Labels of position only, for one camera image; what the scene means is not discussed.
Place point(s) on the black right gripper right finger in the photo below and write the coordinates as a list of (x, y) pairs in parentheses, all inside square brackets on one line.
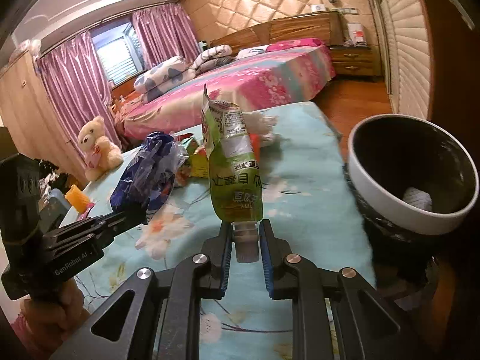
[(280, 283)]

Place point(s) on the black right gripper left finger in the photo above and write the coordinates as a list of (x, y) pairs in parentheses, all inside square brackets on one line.
[(218, 249)]

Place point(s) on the green drink pouch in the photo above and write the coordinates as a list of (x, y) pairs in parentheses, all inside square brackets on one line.
[(233, 173)]

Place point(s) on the orange foam fruit net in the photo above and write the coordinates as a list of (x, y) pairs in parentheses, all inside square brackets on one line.
[(78, 199)]

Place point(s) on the blue plastic snack bag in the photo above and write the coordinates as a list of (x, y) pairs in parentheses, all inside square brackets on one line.
[(149, 178)]

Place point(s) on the white foam fruit net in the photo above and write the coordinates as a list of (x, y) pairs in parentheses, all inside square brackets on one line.
[(418, 198)]

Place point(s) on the white trash bin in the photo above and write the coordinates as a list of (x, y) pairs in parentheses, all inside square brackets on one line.
[(389, 153)]

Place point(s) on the person's left hand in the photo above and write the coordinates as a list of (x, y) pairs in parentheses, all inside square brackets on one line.
[(45, 326)]

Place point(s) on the light blue floral table cloth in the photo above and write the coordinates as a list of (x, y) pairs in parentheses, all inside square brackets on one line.
[(306, 200)]

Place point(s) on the yellow snack wrapper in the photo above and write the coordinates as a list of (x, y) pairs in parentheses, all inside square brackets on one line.
[(196, 165)]

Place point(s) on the red snack wrapper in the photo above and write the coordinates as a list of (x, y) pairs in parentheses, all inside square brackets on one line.
[(255, 142)]

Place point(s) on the cream teddy bear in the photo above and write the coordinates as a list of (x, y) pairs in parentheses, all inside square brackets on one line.
[(101, 154)]

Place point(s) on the crumpled white tissue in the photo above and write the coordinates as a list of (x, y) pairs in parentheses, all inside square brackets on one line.
[(261, 125)]

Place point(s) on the wooden cabinet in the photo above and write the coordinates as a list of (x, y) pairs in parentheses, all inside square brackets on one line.
[(32, 122)]

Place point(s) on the folded patterned quilt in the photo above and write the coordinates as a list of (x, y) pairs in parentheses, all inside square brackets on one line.
[(176, 71)]

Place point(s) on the bed with pink floral sheet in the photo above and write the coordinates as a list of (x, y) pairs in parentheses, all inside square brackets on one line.
[(271, 79)]

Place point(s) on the pink curtain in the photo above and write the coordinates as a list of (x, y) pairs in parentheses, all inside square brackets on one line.
[(74, 77)]

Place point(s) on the wooden nightstand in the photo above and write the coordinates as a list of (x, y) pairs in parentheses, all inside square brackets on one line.
[(354, 61)]

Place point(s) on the pink pillow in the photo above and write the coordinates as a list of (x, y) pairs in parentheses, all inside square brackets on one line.
[(303, 42)]

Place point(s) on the window with blinds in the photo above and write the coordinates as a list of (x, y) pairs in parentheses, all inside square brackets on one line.
[(119, 50)]

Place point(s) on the wooden headboard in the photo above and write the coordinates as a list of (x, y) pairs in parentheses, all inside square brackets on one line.
[(323, 25)]

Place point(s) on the white box on nightstand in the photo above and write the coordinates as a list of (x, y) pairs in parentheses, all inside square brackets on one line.
[(356, 34)]

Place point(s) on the white louvered wardrobe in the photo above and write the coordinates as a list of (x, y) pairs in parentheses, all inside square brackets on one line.
[(405, 50)]

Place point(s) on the dark wooden door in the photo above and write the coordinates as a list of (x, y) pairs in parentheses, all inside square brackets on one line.
[(454, 93)]

